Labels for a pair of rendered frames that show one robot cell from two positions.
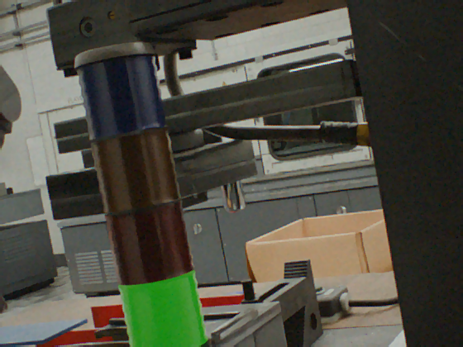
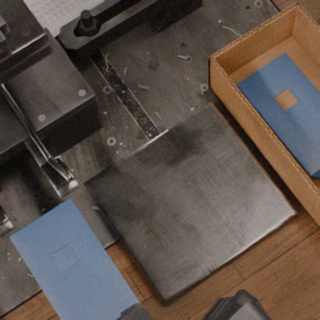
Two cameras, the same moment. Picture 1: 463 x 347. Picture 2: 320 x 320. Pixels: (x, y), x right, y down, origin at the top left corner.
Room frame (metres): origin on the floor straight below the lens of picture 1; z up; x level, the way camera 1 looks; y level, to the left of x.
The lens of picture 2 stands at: (0.87, 0.43, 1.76)
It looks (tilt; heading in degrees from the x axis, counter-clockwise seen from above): 69 degrees down; 218
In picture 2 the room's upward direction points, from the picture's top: 9 degrees counter-clockwise
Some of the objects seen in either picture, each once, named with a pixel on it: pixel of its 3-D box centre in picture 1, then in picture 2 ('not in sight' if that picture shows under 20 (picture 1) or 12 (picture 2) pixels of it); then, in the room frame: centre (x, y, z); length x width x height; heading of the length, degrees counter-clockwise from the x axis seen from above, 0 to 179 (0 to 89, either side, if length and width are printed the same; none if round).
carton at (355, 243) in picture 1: (336, 294); not in sight; (3.22, -0.35, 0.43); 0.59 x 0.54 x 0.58; 149
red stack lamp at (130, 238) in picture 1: (150, 241); not in sight; (0.39, 0.04, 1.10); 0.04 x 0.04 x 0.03
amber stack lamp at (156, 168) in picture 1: (136, 170); not in sight; (0.39, 0.04, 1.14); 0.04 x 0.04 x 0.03
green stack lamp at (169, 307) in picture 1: (163, 311); not in sight; (0.39, 0.04, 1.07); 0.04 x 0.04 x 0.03
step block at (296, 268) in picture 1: (294, 304); not in sight; (0.90, -0.05, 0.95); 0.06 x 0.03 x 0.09; 153
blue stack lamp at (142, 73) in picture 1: (122, 98); not in sight; (0.39, 0.04, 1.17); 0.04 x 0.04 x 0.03
